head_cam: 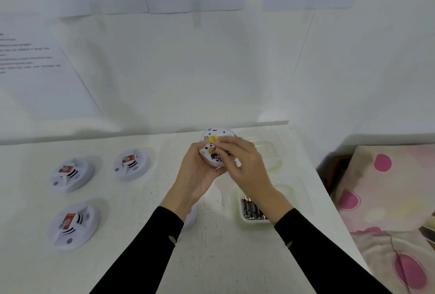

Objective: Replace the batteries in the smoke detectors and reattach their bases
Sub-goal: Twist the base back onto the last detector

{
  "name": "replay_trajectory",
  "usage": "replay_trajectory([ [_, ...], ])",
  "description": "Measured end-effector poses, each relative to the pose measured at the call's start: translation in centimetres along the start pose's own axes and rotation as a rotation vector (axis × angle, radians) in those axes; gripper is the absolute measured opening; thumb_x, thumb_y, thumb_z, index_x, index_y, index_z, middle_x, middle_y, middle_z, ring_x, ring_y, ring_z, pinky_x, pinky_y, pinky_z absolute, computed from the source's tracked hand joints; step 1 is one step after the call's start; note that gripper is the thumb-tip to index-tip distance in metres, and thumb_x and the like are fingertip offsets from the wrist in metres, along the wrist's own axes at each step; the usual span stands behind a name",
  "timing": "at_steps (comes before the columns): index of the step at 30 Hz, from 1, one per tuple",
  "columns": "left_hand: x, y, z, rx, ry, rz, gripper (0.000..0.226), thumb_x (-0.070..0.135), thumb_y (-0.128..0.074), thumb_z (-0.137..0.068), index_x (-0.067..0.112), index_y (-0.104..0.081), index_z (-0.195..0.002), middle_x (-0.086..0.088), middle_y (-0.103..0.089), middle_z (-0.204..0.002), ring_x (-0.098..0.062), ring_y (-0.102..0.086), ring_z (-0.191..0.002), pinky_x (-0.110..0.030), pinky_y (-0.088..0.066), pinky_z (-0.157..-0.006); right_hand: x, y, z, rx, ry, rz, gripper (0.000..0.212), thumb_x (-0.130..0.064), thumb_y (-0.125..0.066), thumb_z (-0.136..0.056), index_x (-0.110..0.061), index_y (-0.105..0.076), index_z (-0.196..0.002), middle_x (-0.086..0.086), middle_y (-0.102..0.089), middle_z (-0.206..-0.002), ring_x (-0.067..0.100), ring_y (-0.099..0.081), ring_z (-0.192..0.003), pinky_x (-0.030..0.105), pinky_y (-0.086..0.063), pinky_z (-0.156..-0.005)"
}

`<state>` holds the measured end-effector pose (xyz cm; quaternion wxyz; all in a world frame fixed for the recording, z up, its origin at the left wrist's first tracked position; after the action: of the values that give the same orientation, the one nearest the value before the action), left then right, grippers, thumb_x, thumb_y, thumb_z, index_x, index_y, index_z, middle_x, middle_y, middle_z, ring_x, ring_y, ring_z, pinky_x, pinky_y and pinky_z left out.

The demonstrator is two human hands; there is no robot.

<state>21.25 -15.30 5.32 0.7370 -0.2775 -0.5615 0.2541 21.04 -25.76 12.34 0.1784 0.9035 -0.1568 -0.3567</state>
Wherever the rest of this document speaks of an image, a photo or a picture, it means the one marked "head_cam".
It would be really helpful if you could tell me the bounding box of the person's right hand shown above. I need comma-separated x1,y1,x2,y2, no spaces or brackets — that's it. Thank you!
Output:
210,136,286,218

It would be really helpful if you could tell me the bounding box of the person's left hand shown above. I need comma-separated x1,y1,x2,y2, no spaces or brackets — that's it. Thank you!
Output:
161,141,227,218

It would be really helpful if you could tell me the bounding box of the heap of dark batteries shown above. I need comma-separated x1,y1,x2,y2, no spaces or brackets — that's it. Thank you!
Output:
240,197,271,220

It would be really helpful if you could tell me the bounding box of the white round smoke detector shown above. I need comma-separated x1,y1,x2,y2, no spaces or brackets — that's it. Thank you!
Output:
50,158,95,193
47,202,101,251
112,149,150,182
198,126,242,170
182,203,199,231

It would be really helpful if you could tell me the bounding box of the person's right forearm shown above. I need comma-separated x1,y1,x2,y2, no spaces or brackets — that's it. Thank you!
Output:
258,195,393,294

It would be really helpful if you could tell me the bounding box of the person's left forearm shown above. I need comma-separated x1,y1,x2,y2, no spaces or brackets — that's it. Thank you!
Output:
90,203,186,294

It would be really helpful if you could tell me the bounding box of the clear plastic container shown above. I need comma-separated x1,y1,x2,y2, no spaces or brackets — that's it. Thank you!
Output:
236,130,287,172
235,176,313,231

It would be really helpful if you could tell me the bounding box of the pink dotted pillow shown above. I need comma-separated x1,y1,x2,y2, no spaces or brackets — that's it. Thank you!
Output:
333,144,435,233

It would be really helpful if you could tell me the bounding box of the pink dotted bedsheet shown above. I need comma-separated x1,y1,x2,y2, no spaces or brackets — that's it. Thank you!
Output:
350,229,435,294

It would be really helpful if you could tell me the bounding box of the white paper with text lines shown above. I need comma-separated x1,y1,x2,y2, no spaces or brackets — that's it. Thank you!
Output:
0,15,104,121

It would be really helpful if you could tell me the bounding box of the brown patterned cloth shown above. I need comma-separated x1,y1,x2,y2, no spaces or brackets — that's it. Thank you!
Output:
420,212,435,247

